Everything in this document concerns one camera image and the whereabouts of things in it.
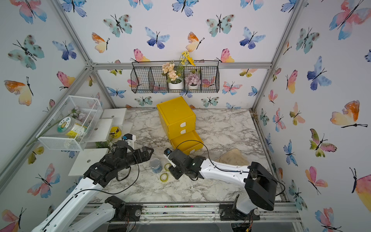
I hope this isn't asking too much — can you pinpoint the yellow artificial flower stem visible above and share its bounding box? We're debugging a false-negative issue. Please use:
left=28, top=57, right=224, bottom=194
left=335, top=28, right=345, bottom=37
left=176, top=51, right=195, bottom=74

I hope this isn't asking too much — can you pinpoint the yellow toy on shelf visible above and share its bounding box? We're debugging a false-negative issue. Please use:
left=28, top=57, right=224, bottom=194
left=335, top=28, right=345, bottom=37
left=109, top=127, right=122, bottom=139

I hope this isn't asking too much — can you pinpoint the yellow drawer cabinet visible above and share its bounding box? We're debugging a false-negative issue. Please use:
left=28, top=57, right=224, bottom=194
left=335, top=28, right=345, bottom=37
left=157, top=97, right=203, bottom=155

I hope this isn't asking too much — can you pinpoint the clear mesh storage box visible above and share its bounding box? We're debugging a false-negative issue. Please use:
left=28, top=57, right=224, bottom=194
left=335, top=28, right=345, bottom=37
left=36, top=95, right=103, bottom=151

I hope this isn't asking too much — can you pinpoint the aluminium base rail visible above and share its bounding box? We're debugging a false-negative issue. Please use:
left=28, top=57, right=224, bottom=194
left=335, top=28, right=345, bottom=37
left=56, top=202, right=303, bottom=232

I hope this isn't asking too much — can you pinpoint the peach flowers white pot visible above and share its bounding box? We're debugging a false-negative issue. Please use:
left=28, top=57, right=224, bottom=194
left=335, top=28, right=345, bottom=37
left=161, top=62, right=184, bottom=90

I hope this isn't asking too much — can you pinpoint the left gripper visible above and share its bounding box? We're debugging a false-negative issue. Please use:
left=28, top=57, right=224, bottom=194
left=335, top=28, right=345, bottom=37
left=116, top=146, right=155, bottom=173

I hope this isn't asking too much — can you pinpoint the black wire wall basket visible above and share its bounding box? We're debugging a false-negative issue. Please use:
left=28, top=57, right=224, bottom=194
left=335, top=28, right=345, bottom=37
left=128, top=60, right=220, bottom=94

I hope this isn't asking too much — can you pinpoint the white stepped shelf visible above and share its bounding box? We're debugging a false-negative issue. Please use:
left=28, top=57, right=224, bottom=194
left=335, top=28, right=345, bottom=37
left=68, top=108, right=132, bottom=177

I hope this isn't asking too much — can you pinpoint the pink flowers white pot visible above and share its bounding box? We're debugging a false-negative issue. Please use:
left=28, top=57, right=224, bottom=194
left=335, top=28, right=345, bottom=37
left=185, top=73, right=202, bottom=90

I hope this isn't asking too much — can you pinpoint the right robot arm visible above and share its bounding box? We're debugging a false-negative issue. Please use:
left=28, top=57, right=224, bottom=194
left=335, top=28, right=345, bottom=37
left=164, top=148, right=279, bottom=221

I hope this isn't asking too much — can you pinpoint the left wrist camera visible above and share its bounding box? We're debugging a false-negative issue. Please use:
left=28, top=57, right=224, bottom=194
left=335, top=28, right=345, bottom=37
left=121, top=133, right=136, bottom=149

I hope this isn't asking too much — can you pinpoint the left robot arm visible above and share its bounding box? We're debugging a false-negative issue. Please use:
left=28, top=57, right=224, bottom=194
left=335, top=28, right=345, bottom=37
left=33, top=140, right=154, bottom=232

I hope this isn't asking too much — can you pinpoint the green lid plastic jar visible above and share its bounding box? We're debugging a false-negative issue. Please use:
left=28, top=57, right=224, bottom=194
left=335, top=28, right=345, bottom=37
left=57, top=117, right=87, bottom=139

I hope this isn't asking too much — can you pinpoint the beige work glove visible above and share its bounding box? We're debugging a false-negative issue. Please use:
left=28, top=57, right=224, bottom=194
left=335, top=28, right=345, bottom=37
left=216, top=148, right=250, bottom=166

